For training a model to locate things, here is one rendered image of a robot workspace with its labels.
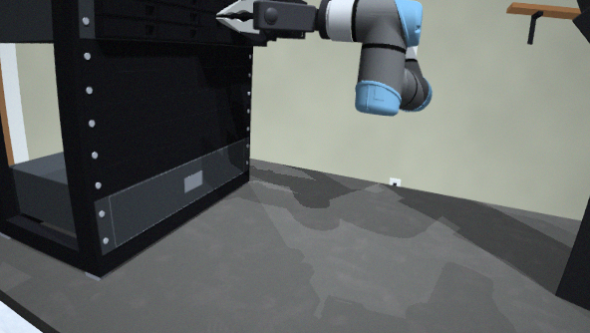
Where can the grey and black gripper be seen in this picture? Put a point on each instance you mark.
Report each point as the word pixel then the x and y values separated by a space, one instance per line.
pixel 246 28

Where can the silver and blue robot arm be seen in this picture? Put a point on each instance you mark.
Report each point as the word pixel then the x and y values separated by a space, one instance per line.
pixel 383 85

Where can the black server rack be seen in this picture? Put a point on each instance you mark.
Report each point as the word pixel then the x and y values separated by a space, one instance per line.
pixel 144 151

